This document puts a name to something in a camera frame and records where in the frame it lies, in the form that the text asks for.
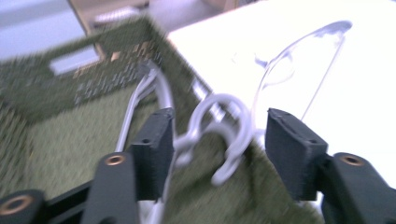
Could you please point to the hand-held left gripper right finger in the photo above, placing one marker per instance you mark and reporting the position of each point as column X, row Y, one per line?
column 295, row 155

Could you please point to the green woven basket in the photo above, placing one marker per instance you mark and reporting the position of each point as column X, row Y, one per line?
column 62, row 149

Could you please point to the white cabinet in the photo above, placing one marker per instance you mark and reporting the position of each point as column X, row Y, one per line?
column 31, row 28

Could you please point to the grey plastic clothes hanger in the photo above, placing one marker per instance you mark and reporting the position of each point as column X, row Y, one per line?
column 244, row 130
column 336, row 26

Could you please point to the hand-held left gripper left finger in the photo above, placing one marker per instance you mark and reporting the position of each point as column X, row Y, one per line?
column 154, row 155

